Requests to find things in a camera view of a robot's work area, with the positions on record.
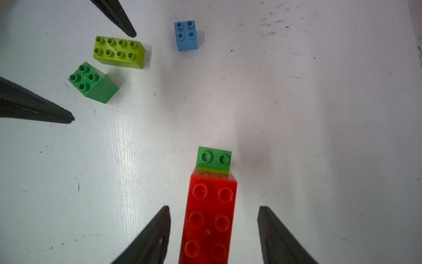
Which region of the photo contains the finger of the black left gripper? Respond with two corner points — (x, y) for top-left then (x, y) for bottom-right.
(91, 0), (137, 38)
(1, 78), (75, 124)

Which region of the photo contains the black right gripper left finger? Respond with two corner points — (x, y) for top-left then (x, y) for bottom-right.
(113, 206), (171, 264)

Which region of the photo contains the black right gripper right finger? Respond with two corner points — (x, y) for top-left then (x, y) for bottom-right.
(257, 206), (316, 264)

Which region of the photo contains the lime long lego brick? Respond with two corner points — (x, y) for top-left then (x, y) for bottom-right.
(93, 36), (145, 69)
(192, 166), (236, 181)

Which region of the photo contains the red long lego brick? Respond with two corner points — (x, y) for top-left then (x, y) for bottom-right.
(179, 175), (237, 264)

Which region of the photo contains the green square lego brick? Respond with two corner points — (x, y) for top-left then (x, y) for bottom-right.
(68, 62), (119, 103)

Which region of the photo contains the blue square lego brick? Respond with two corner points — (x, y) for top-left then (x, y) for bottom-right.
(174, 20), (198, 52)

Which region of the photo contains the green long lego brick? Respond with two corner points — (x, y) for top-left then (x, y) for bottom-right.
(196, 146), (232, 174)

